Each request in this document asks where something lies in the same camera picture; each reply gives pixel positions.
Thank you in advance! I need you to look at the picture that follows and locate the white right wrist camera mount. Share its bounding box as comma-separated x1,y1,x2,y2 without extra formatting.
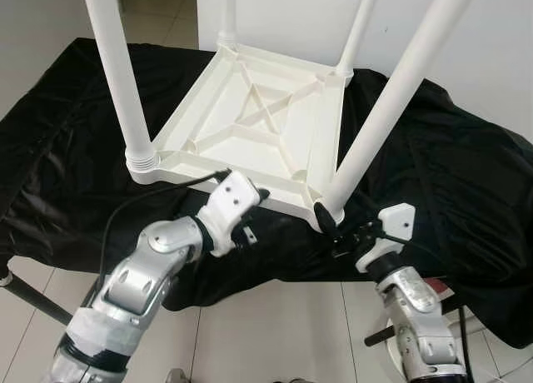
356,203,416,275

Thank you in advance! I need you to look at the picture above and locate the pink round stool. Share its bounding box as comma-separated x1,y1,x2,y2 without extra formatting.
420,276,456,297

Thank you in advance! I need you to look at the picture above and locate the white plastic table leg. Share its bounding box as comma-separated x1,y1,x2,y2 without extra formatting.
314,0,483,223
80,0,160,173
335,0,385,78
214,0,239,50

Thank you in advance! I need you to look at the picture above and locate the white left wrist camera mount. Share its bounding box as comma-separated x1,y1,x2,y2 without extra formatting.
197,171,262,256

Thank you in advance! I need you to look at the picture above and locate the black table cloth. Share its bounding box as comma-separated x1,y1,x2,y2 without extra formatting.
0,37,533,347

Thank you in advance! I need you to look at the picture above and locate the white plastic table top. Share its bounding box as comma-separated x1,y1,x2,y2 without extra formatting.
127,42,356,231

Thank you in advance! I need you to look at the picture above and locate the black metal table leg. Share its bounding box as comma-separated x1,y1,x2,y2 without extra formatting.
363,294,456,349
0,275,77,326

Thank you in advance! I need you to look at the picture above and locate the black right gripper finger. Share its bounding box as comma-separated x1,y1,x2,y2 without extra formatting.
313,201,341,239

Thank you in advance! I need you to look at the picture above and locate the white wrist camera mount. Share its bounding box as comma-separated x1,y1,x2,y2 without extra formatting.
356,203,416,275
197,171,262,256

